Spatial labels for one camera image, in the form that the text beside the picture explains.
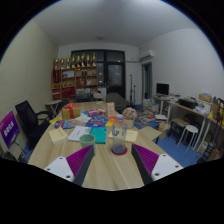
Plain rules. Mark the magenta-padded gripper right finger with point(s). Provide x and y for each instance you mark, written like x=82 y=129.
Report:
x=166 y=165

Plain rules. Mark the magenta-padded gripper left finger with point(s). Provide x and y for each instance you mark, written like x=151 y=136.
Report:
x=58 y=166

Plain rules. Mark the clear plastic water bottle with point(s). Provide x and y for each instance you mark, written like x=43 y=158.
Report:
x=119 y=138

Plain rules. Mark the cream softcover book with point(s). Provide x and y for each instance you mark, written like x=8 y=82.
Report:
x=58 y=135

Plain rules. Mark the beige square stool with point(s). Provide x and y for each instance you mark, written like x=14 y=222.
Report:
x=150 y=132

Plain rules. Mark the pale green cup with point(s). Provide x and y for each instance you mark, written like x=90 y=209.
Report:
x=86 y=140

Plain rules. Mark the white printed booklet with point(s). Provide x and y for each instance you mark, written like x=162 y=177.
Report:
x=79 y=132

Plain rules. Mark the blue red flat package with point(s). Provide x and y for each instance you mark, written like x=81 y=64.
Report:
x=65 y=124

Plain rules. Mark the flat round red coaster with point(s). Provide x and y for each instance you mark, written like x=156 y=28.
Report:
x=125 y=151

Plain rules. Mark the white round stool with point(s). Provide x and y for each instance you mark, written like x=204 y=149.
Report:
x=190 y=128

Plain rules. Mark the brown wooden stool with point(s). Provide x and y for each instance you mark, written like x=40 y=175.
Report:
x=179 y=122

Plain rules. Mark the teal book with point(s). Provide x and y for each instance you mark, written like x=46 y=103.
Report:
x=99 y=135

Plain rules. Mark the white paper stack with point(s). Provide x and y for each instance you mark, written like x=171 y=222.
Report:
x=83 y=117

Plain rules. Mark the black office chair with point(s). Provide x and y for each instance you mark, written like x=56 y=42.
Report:
x=28 y=120

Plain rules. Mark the yellow gift box red ribbon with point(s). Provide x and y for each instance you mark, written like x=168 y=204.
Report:
x=75 y=112

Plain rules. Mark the blue colourful package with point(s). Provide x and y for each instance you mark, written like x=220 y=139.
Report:
x=96 y=121

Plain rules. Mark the cluttered wooden desk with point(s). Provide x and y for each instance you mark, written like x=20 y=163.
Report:
x=200 y=113

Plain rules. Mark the purple sign board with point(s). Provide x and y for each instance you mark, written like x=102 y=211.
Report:
x=8 y=128

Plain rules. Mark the potted pink flowers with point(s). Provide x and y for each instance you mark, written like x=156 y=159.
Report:
x=129 y=114

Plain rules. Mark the small round side table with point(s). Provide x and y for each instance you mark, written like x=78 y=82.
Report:
x=53 y=102

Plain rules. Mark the pink small box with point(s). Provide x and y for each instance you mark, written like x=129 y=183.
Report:
x=96 y=112

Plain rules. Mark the black computer monitor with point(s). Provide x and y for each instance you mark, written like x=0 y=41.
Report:
x=162 y=89

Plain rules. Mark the tan upright carton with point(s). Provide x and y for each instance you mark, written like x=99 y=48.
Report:
x=110 y=109

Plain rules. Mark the black tripod stand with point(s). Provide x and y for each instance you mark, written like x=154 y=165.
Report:
x=131 y=88

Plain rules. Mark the wooden shelf unit with trophies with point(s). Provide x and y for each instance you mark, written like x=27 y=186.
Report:
x=73 y=80

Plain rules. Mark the black framed glass door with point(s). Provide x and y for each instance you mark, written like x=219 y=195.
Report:
x=115 y=75

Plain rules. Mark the white wall air conditioner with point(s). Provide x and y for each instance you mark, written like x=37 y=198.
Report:
x=146 y=55

